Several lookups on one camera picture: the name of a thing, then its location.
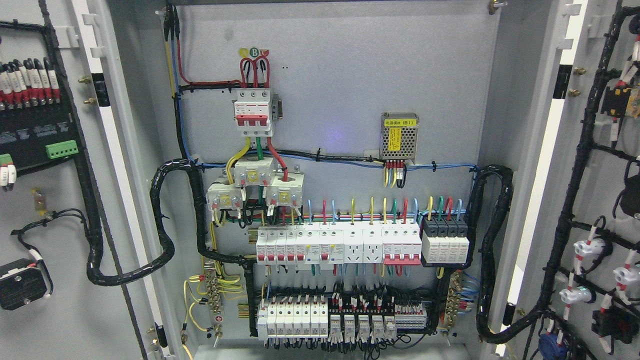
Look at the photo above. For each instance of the grey cabinet door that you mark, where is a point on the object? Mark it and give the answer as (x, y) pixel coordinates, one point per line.
(79, 320)
(559, 259)

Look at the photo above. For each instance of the white socket breaker row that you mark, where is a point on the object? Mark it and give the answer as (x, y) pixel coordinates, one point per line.
(325, 245)

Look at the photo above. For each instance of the metal mesh power supply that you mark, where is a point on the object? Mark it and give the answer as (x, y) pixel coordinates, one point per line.
(399, 136)

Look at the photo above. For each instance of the white red main breaker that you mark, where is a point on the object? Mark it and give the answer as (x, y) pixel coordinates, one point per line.
(255, 110)

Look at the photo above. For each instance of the black surge protector module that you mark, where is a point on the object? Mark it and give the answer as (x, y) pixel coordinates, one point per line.
(444, 243)

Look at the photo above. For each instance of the black digital power meter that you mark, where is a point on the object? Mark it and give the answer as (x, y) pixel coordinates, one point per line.
(26, 132)

